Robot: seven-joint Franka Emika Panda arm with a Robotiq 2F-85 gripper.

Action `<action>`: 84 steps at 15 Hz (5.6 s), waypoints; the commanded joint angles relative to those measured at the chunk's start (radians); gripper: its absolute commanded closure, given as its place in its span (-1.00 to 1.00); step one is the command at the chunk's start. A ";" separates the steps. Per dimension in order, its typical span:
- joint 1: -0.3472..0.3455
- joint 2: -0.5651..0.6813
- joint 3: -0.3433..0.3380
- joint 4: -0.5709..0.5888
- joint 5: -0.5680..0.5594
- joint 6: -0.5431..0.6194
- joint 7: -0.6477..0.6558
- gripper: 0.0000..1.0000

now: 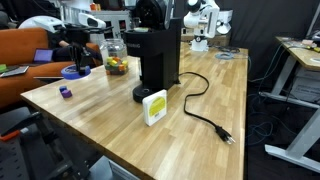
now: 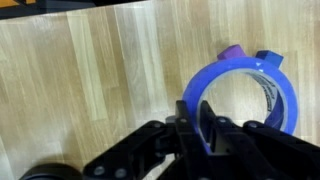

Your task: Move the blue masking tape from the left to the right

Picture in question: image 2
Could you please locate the blue foam cube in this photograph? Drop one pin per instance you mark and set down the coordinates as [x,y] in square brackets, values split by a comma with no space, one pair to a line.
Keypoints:
[270,57]

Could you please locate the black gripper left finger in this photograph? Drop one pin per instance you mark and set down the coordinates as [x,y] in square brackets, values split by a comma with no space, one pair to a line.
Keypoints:
[186,140]

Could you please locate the black coffee maker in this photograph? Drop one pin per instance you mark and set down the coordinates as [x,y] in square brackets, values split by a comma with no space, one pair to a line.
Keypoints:
[50,172]

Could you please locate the blue masking tape roll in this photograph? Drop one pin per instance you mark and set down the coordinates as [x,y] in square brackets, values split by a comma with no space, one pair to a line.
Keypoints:
[213,71]

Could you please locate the purple foam cube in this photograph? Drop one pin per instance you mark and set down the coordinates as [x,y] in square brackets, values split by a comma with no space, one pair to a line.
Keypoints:
[231,51]

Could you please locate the orange floor mat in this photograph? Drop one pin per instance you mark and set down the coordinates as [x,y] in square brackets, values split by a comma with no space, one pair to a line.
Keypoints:
[8,2]

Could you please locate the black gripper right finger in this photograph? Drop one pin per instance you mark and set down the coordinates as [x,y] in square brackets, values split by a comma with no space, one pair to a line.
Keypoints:
[240,146]

